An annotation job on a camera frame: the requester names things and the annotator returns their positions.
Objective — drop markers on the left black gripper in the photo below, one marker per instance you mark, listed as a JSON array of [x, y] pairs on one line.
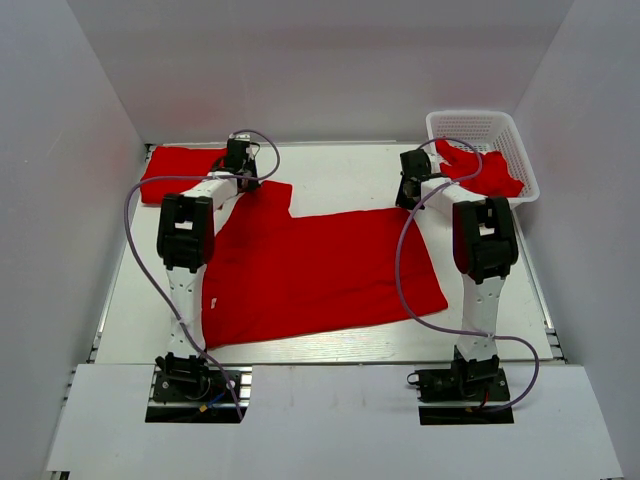
[[252, 186]]

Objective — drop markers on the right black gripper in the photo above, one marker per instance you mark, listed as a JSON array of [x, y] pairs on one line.
[[402, 201]]

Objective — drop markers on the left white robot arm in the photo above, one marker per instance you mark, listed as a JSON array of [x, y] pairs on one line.
[[186, 237]]

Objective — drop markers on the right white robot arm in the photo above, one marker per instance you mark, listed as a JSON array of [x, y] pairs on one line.
[[484, 249]]

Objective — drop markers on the folded red t shirt stack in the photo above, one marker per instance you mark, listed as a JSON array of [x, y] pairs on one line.
[[176, 161]]

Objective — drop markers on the red t shirts in basket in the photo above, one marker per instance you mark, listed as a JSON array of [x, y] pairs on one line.
[[494, 178]]

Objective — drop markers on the white plastic basket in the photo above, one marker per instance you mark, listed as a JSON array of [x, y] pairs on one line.
[[489, 131]]

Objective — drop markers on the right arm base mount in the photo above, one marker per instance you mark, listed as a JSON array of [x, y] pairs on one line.
[[447, 398]]

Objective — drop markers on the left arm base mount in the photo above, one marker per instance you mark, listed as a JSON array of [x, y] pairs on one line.
[[178, 398]]

